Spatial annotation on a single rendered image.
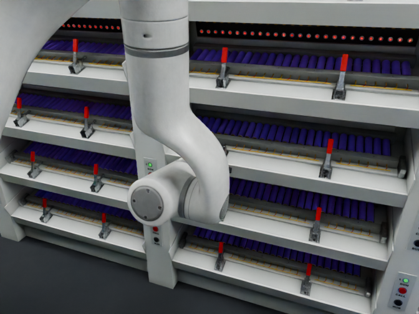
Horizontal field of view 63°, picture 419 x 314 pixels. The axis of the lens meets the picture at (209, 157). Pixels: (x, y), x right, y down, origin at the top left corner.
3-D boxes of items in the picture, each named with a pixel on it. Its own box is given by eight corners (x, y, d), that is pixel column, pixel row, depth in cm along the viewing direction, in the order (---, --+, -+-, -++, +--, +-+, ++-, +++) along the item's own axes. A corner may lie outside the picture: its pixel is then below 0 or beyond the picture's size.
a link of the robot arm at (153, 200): (207, 167, 65) (163, 157, 68) (177, 187, 53) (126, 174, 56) (201, 207, 67) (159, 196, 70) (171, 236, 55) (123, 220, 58)
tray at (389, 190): (403, 208, 79) (415, 180, 73) (167, 165, 98) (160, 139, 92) (399, 151, 92) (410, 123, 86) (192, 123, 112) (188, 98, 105)
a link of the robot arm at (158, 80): (244, 42, 48) (233, 207, 64) (144, 31, 53) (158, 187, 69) (223, 60, 41) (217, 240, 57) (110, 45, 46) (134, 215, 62)
